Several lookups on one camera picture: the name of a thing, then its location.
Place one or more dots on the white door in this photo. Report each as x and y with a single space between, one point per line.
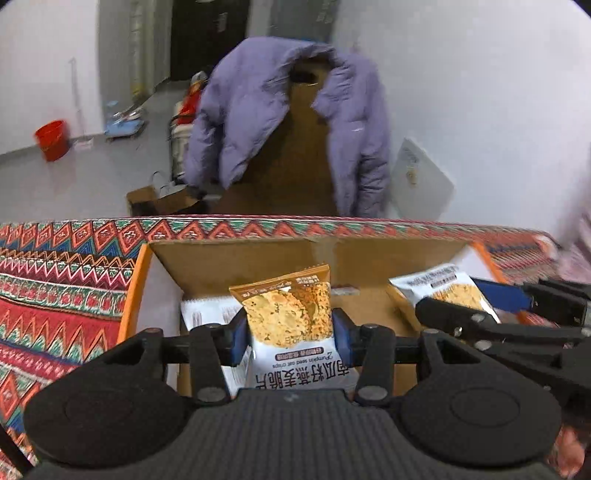
140 50

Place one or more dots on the purple puffer jacket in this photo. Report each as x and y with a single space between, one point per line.
249 115

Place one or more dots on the small brown cardboard box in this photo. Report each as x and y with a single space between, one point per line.
166 201

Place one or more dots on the red bucket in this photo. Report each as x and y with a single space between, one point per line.
53 141

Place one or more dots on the blue low cart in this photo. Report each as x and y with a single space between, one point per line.
122 131

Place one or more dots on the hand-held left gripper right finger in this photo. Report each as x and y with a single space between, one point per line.
341 334

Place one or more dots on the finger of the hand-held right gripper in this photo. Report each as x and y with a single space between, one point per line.
443 311
503 295

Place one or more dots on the orange white crisp packet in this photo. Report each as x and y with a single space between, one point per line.
207 311
286 314
443 286

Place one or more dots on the white mop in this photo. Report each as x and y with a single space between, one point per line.
76 101

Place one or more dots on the red cardboard box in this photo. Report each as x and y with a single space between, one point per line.
277 258

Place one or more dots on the tall brown cardboard box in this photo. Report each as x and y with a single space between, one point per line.
300 152

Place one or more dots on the black door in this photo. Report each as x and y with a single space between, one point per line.
194 37

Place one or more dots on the patterned red tablecloth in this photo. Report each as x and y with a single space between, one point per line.
60 300

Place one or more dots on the white flat panel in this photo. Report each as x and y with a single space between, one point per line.
425 184

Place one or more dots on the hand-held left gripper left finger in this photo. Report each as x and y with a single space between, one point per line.
240 339

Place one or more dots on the red bag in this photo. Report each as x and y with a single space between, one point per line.
189 104

